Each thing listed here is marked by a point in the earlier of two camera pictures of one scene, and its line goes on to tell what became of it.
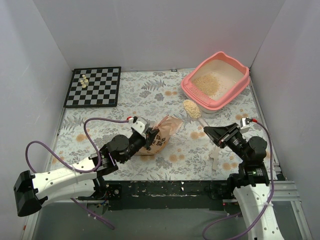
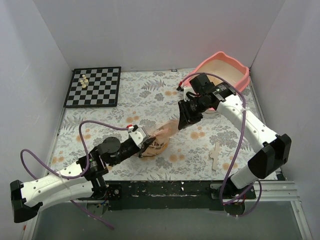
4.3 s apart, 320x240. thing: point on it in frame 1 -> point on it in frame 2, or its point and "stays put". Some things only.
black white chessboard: [101, 90] stays put
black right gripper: [223, 137] -> [187, 114]
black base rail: [164, 195] stays put
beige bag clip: [213, 153] stays put
